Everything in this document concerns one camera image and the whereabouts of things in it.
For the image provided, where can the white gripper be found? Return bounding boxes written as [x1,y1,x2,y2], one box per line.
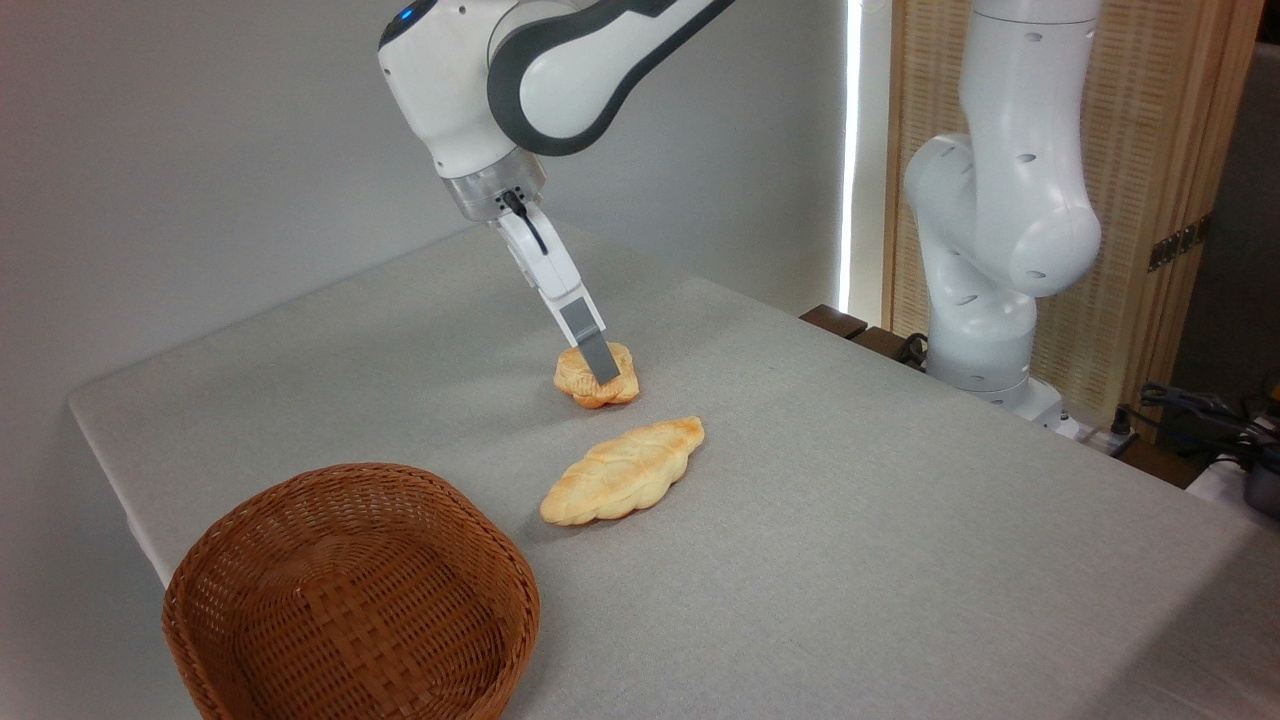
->
[488,201,624,387]

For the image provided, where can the small round bread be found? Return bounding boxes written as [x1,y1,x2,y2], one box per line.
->
[552,341,642,410]

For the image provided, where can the long braided bread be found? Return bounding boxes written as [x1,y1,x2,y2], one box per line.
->
[539,415,707,528]

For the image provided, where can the brown wicker basket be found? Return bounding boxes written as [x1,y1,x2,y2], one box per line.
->
[161,461,542,720]

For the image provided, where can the dark wooden furniture piece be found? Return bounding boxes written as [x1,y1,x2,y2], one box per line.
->
[799,304,929,369]

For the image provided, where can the grey tablecloth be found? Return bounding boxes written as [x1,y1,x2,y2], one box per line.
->
[67,222,1280,720]

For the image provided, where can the white power strip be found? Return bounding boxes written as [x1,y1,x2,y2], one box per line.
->
[1058,414,1141,453]

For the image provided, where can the metal screen hinge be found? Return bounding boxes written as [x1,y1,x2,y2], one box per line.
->
[1147,214,1214,274]

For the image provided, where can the bamboo folding screen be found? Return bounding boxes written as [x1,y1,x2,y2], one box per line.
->
[884,0,1267,433]

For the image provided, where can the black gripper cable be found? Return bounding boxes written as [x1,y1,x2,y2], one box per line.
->
[499,189,550,257]

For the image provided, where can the black cable bundle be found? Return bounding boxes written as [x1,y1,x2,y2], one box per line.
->
[1110,381,1280,521]

